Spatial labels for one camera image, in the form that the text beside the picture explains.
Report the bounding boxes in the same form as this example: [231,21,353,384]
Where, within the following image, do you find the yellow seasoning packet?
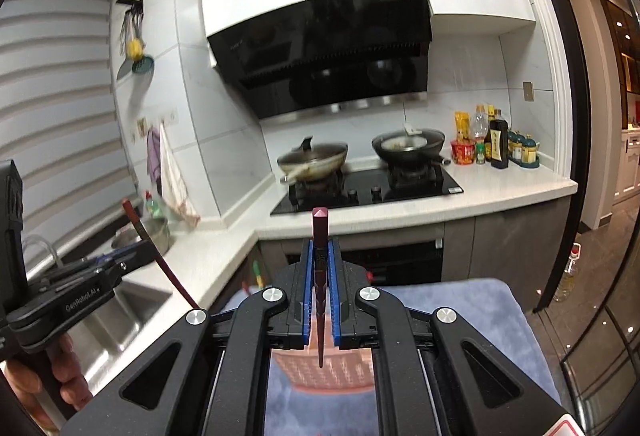
[454,111,470,143]

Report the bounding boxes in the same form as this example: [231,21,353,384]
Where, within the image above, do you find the lidded wok with handle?
[277,136,348,186]

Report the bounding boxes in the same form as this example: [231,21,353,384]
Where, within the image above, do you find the dark maroon chopstick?
[311,208,329,368]

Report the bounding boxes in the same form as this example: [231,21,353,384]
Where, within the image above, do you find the stainless steel bowl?
[110,215,173,258]

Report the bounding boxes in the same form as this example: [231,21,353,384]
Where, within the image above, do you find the window roller blind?
[1,0,136,273]

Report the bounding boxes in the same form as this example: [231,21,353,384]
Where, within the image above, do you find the grey lower cabinets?
[254,195,573,312]

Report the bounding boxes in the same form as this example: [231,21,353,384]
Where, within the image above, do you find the dark soy sauce bottle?
[489,109,509,170]

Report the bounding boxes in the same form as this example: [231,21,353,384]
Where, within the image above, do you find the white hanging towel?
[158,122,201,229]

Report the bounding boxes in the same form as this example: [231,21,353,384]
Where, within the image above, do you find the oil bottle on floor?
[553,242,582,302]

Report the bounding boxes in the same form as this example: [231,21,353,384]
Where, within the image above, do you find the red instant noodle cup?
[450,139,476,165]

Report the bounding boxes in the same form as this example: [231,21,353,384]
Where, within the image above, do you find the black frying pan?
[371,129,450,169]

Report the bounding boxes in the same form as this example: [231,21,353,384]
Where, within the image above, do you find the person's left hand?
[3,333,93,433]

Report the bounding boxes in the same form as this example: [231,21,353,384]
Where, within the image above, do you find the brown wall switch plate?
[523,81,535,102]

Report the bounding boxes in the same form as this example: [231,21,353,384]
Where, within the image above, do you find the blue-grey fleece mat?
[219,276,562,436]

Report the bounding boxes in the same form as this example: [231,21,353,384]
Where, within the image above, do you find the purple hanging cloth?
[146,126,160,187]

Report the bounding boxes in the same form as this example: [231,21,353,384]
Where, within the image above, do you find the black range hood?
[208,0,433,120]

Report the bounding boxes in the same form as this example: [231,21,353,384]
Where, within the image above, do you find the yellow and teal hanging utensils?
[116,0,155,80]

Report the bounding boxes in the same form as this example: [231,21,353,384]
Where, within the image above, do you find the green dish soap bottle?
[144,190,165,219]

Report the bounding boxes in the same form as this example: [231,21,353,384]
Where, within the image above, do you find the small green-capped jar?
[475,141,486,164]

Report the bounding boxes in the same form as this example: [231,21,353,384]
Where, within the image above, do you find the black gas cooktop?
[271,163,463,215]

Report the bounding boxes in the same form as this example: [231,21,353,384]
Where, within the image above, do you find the chrome sink faucet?
[22,235,64,267]

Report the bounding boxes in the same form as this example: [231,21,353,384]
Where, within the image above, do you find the dark red chopstick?
[122,198,200,309]

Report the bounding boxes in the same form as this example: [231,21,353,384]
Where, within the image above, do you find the pink perforated utensil basket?
[271,315,374,395]

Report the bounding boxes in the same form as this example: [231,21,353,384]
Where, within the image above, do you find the built-in black oven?
[284,235,445,290]

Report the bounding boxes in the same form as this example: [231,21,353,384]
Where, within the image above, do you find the green chopstick with yellow band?
[252,260,265,289]

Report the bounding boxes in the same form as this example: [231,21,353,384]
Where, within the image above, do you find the stainless steel sink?
[68,281,170,394]

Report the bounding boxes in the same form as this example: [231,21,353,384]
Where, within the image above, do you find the teal condiment jar set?
[508,130,539,169]

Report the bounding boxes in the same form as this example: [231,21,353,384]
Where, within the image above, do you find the clear plastic bottle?
[471,104,488,143]

